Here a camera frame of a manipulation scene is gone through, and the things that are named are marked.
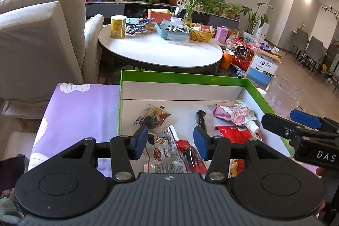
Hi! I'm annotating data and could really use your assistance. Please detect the tall plant in white pot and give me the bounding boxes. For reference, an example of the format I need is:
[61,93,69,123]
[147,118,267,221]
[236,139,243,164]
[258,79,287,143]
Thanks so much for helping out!
[240,2,273,36]

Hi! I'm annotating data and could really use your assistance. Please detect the yellow can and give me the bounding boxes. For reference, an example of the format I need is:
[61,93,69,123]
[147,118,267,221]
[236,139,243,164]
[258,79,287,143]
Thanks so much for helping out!
[110,15,127,39]

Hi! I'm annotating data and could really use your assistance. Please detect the grey plastic tray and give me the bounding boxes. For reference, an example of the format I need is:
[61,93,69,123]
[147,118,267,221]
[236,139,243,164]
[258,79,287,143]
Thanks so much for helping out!
[155,22,191,42]

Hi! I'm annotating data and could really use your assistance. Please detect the orange tissue box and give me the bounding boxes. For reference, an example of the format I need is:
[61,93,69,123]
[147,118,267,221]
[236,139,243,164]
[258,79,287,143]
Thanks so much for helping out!
[147,8,172,23]

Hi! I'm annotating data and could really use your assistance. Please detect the orange cup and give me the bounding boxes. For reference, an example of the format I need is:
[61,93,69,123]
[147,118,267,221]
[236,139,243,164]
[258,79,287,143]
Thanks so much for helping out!
[219,50,236,69]

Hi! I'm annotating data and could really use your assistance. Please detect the grey television console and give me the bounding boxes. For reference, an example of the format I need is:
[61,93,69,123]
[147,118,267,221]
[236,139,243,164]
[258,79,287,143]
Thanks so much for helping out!
[85,0,240,28]

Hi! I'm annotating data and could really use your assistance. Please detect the spider plant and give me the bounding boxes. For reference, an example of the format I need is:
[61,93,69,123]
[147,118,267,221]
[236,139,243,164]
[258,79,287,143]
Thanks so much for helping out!
[182,0,205,22]

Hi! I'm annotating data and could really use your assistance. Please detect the dark plum snack packet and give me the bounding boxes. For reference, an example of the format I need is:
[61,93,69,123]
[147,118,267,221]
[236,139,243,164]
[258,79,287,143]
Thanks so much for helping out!
[135,104,171,132]

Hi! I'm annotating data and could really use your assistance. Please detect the pink box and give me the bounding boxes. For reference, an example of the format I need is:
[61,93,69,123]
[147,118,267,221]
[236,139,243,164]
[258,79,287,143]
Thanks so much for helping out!
[216,26,230,43]

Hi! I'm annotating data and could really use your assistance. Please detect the yellow woven basket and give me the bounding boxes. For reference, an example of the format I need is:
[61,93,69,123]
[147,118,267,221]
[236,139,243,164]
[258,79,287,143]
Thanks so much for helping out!
[185,22,216,42]

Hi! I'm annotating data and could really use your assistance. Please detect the purple floral tablecloth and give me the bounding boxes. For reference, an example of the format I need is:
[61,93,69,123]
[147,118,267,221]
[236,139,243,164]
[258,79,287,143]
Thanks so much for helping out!
[28,83,320,179]

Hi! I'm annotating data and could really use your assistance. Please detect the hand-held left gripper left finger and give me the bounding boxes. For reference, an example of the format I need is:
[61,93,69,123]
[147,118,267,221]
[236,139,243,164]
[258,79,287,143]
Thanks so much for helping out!
[61,125,149,183]

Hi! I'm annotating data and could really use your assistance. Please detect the beige armchair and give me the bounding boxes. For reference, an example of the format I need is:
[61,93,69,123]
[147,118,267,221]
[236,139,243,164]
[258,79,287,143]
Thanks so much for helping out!
[0,0,104,121]

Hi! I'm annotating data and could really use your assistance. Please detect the grey dining chairs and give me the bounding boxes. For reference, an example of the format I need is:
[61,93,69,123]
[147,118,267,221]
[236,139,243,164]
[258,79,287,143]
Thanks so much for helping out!
[287,27,339,85]

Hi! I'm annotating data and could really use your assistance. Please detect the pink spout pouch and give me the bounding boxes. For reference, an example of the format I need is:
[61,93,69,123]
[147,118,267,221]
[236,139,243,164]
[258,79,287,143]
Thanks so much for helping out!
[213,100,260,134]

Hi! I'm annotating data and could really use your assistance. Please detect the clear plastic pitcher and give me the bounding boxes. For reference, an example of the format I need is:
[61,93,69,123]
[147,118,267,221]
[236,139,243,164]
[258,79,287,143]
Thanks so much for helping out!
[265,76,304,113]

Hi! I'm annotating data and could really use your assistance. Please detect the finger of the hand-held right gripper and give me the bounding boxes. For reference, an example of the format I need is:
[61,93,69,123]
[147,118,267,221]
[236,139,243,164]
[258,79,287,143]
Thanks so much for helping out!
[290,109,339,136]
[262,113,302,146]

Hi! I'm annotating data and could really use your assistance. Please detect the round white coffee table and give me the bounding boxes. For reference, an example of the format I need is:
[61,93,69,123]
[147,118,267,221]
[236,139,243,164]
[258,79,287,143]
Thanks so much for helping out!
[98,22,223,74]

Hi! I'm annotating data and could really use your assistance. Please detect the green cardboard box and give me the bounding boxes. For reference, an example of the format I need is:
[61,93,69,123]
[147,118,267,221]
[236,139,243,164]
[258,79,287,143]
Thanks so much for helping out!
[117,70,294,179]

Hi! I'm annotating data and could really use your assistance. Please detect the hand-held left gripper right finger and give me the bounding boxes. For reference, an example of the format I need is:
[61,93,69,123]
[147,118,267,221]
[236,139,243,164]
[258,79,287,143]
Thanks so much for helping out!
[193,127,282,182]

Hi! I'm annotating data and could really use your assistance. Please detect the white cartoon snack packet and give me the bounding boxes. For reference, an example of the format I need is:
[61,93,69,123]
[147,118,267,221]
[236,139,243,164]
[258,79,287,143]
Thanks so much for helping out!
[147,125,208,175]

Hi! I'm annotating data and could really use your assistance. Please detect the red bag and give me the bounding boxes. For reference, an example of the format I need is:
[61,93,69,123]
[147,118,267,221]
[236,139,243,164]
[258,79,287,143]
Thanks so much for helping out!
[230,39,261,71]

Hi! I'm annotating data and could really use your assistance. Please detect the white blue cardboard box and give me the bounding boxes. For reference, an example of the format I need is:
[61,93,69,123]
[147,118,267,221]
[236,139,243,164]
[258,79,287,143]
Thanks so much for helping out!
[244,53,279,90]

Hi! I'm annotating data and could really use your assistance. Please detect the glossy black snack packet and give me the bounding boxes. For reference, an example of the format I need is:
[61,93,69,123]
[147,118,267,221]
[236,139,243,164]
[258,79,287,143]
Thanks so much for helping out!
[195,110,208,134]

